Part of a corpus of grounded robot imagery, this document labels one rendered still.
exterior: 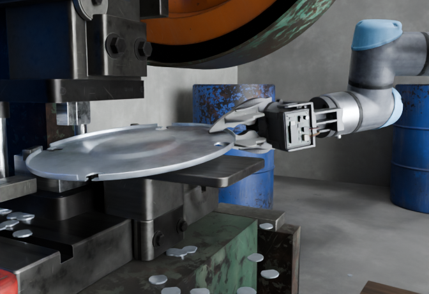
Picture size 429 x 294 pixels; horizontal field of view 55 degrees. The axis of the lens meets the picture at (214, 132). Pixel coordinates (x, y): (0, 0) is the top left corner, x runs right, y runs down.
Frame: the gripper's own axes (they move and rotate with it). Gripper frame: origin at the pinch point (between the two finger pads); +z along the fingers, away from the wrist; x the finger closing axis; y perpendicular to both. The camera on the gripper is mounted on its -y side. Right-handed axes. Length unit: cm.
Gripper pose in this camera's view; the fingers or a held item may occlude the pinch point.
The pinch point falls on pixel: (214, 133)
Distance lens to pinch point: 64.5
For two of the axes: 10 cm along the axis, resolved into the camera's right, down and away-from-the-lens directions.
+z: -9.0, 1.5, -4.1
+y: 4.3, 1.1, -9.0
